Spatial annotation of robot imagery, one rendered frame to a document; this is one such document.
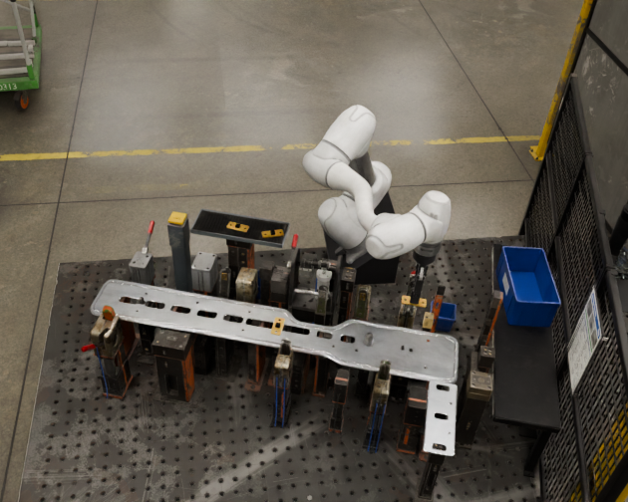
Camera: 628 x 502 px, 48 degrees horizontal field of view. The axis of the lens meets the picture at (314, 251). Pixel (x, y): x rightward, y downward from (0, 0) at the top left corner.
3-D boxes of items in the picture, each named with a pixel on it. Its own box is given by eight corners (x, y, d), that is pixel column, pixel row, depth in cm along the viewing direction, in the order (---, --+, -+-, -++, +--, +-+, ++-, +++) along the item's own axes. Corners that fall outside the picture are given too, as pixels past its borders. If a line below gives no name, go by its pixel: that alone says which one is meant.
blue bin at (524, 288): (507, 325, 263) (516, 301, 254) (494, 269, 286) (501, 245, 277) (551, 328, 263) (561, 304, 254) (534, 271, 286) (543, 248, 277)
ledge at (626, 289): (593, 319, 220) (612, 278, 208) (582, 244, 246) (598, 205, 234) (642, 327, 218) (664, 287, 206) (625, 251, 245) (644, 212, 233)
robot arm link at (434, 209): (429, 219, 225) (398, 234, 218) (437, 180, 214) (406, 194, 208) (453, 238, 218) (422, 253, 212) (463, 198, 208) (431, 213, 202)
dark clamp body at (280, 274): (263, 348, 291) (263, 283, 266) (270, 325, 301) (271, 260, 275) (288, 353, 290) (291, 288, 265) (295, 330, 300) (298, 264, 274)
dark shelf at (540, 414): (491, 421, 234) (493, 416, 232) (491, 247, 300) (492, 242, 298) (559, 434, 232) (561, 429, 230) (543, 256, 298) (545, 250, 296)
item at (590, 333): (571, 398, 225) (602, 335, 204) (565, 346, 241) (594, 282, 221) (577, 399, 224) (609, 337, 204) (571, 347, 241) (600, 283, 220)
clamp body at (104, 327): (98, 399, 268) (82, 337, 244) (113, 370, 279) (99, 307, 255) (124, 404, 267) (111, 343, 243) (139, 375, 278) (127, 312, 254)
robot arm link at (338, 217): (334, 244, 325) (304, 217, 313) (357, 212, 327) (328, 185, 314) (353, 254, 312) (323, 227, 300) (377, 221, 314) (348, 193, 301)
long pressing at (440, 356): (83, 319, 260) (83, 316, 259) (108, 277, 276) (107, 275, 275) (457, 386, 246) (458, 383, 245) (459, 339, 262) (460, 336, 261)
